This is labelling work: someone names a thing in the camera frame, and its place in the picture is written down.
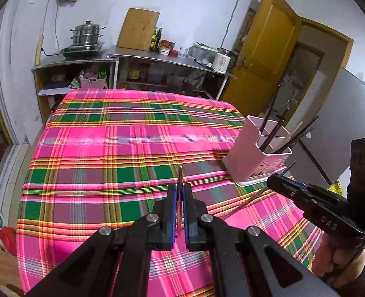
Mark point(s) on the steel kitchen shelf table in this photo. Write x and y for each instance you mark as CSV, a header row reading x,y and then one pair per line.
x,y
149,71

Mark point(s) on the grey refrigerator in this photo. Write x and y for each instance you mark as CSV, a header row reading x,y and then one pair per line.
x,y
323,154

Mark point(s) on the pink plastic utensil holder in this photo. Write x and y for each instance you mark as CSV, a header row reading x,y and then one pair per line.
x,y
245,162

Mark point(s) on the clear storage box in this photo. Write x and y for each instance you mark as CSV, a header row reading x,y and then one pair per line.
x,y
202,54

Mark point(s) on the steel steamer pot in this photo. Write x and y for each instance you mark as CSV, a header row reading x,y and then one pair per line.
x,y
86,34

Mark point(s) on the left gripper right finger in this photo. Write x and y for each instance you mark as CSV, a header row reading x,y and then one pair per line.
x,y
193,209

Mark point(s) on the yellow power strip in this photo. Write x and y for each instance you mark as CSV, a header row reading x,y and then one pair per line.
x,y
38,50

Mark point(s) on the wooden cutting board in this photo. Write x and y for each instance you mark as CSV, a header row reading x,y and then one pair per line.
x,y
137,29

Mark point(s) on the person right hand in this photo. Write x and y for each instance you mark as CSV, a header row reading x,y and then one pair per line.
x,y
326,259

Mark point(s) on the induction cooktop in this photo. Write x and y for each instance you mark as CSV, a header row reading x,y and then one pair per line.
x,y
81,51

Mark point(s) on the dark oil bottle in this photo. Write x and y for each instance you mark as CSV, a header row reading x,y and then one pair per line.
x,y
158,39

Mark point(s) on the yellow wooden door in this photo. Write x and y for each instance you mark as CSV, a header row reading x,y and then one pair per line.
x,y
263,58

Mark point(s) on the pink plaid tablecloth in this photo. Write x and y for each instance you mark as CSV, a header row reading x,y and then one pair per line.
x,y
106,156

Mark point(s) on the white electric kettle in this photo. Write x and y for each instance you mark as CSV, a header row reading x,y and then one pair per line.
x,y
224,60

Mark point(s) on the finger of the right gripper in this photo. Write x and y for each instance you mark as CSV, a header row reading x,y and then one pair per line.
x,y
295,186
301,194

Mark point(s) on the cream chopstick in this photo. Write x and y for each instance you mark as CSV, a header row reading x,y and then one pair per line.
x,y
288,138

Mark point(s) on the black chopstick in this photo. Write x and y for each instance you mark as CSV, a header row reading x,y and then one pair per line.
x,y
269,110
179,189
296,138
307,125
275,129
257,195

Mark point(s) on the small pink basket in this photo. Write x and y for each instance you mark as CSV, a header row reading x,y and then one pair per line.
x,y
92,83

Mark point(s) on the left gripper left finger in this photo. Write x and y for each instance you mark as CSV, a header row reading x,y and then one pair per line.
x,y
165,209

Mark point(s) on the low steel shelf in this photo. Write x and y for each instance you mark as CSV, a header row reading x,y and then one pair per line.
x,y
54,75

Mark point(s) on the red lid jar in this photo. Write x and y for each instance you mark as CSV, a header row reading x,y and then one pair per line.
x,y
165,47

